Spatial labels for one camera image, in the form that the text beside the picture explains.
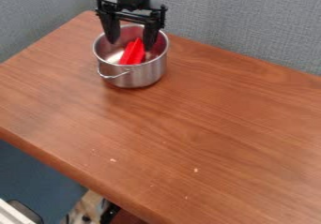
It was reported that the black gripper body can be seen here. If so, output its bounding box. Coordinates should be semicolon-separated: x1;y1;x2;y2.
95;0;168;29

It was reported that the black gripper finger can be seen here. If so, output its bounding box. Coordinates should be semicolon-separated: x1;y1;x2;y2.
99;9;120;44
143;13;160;51

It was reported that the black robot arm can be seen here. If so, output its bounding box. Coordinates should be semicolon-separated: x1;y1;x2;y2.
95;0;168;51

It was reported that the white object under table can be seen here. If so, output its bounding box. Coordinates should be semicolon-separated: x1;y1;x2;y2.
0;199;36;224

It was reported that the metal pot with handle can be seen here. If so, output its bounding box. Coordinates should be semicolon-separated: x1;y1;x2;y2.
92;23;170;88

